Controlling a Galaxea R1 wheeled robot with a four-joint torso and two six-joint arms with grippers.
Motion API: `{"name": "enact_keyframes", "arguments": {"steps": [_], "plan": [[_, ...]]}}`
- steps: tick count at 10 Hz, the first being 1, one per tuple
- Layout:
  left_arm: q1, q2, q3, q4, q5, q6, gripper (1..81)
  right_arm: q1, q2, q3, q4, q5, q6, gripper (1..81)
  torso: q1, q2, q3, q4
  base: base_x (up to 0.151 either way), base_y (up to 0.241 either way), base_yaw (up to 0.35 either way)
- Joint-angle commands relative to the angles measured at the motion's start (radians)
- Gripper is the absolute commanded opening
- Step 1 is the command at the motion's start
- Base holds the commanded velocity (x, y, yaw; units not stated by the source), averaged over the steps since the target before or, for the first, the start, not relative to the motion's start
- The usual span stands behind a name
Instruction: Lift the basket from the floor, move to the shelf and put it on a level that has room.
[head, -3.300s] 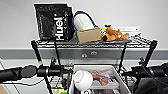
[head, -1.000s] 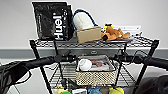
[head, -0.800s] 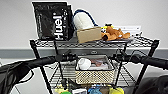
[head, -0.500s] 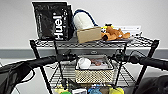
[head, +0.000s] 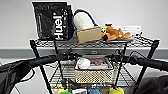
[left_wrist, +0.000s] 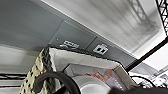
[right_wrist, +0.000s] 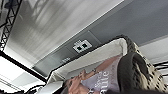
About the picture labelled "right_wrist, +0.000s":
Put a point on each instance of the magazine with face print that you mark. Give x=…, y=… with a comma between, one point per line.
x=100, y=78

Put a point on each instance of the wall sockets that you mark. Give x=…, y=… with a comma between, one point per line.
x=82, y=46

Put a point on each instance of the long grey wall band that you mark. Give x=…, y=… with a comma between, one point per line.
x=110, y=30

